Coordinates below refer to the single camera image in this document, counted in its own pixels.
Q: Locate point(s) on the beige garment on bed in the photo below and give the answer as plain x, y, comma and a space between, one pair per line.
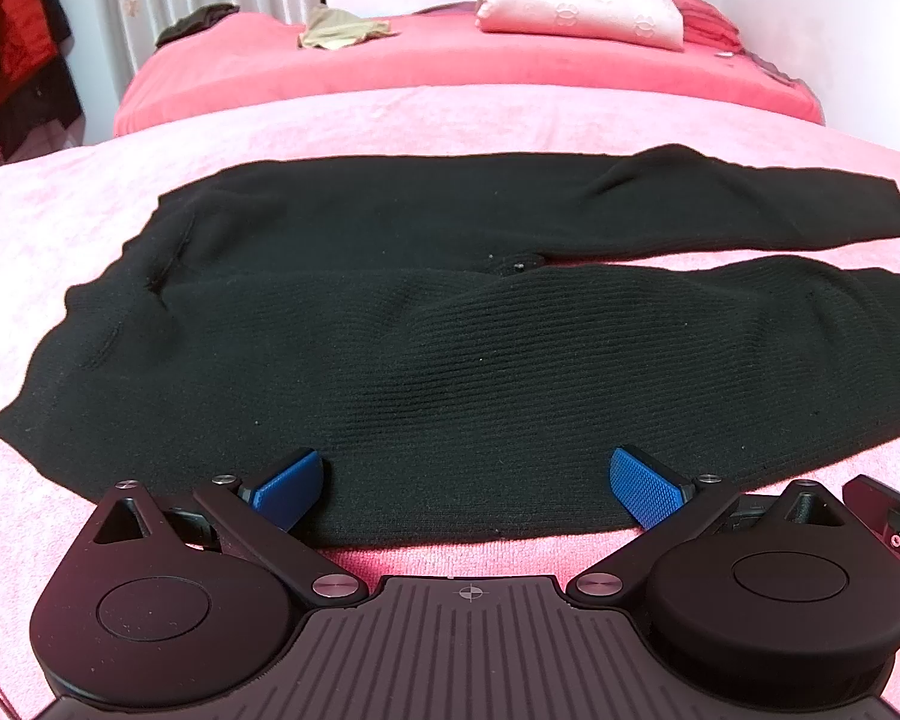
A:
334, 29

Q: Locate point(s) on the hanging clothes rack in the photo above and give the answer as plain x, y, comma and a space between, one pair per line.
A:
38, 98

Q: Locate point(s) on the pink blanket on near bed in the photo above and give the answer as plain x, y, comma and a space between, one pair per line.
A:
769, 601

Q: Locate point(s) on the black knit pants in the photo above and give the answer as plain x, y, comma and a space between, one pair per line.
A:
466, 340

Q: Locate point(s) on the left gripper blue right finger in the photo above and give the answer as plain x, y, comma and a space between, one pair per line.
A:
650, 491

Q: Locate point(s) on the dark garment on bed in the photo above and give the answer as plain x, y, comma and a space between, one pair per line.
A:
199, 20

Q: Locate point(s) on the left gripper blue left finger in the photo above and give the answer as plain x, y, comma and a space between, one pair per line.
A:
284, 494

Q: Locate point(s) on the pink far bed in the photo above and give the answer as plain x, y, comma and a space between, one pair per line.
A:
252, 58

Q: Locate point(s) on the folded red cloth stack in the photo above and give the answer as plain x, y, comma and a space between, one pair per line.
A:
705, 25

